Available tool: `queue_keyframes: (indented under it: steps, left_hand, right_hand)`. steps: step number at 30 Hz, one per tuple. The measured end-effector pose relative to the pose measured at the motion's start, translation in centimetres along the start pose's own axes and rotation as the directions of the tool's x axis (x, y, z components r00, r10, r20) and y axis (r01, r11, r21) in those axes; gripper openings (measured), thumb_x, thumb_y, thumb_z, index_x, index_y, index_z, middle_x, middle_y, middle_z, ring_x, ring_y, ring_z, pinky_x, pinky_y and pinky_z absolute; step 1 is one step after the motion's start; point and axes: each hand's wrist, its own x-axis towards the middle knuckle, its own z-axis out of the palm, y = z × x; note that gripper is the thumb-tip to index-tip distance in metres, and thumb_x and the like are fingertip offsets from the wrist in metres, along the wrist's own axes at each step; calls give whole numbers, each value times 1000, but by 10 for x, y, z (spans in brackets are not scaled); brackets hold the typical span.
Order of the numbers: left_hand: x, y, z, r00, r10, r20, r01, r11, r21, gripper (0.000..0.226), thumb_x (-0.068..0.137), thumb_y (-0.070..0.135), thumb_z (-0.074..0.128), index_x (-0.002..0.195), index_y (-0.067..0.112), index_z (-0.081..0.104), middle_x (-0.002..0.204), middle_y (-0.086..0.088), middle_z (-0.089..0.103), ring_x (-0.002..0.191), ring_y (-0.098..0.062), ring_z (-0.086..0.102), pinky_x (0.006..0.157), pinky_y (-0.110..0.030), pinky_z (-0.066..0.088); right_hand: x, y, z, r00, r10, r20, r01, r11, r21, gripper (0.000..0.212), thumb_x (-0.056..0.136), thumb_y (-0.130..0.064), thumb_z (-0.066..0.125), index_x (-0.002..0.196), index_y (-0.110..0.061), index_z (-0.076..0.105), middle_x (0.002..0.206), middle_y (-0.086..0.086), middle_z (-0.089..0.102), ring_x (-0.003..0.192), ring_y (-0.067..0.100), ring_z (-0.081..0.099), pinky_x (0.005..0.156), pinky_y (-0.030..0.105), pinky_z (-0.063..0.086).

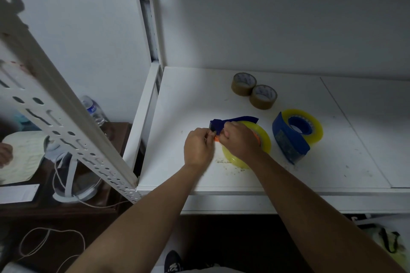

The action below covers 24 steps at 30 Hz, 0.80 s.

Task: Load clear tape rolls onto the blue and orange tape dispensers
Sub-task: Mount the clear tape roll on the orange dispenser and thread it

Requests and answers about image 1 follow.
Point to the green yellow bag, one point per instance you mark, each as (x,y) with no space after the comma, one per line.
(374,234)

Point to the white metal shelf rack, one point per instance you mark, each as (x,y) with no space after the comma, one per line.
(320,160)

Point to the person's right forearm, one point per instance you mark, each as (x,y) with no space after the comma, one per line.
(320,224)

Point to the yellow tape roll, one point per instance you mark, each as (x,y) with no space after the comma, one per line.
(264,141)
(317,132)

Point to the large brown tape roll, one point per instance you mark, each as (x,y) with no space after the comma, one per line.
(262,104)

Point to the white card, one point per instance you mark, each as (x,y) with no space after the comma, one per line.
(17,193)

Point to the person's left forearm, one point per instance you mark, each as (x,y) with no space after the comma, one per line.
(137,231)

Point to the small brown tape roll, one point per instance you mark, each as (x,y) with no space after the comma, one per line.
(240,91)

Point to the person's right hand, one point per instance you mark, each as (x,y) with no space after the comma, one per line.
(243,141)

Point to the person's left hand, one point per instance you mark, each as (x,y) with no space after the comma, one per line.
(197,149)

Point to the orange and blue tape dispenser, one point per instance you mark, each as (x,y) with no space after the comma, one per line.
(219,125)

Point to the black shoe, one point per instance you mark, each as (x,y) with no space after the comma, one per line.
(173,261)

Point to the cream paper sheet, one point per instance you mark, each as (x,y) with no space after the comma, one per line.
(25,157)

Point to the clear plastic water bottle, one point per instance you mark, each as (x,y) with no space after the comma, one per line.
(93,109)

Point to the white crumpled cloth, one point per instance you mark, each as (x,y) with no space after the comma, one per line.
(53,152)

